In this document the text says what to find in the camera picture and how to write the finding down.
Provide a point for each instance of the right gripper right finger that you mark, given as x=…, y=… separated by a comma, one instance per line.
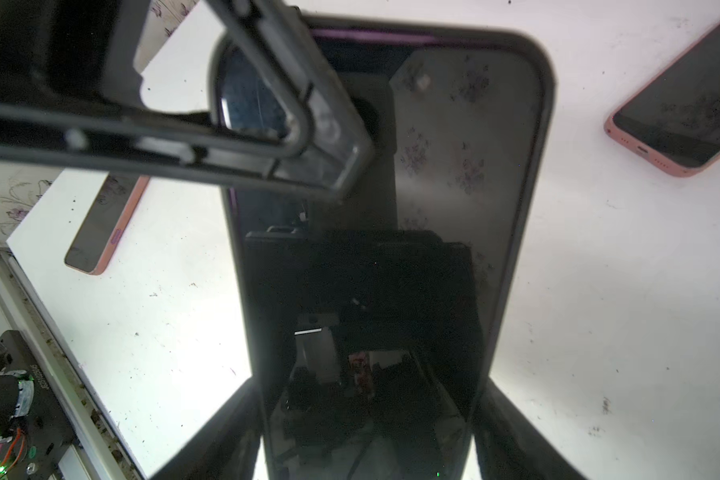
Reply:
x=508, y=446

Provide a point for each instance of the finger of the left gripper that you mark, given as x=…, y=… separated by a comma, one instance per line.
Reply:
x=70, y=97

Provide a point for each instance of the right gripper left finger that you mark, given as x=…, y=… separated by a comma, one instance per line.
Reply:
x=227, y=445

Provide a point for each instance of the pink-cased phone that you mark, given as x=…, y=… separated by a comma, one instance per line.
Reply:
x=673, y=122
x=105, y=222

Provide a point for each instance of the aluminium rail base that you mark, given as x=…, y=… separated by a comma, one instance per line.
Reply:
x=97, y=452

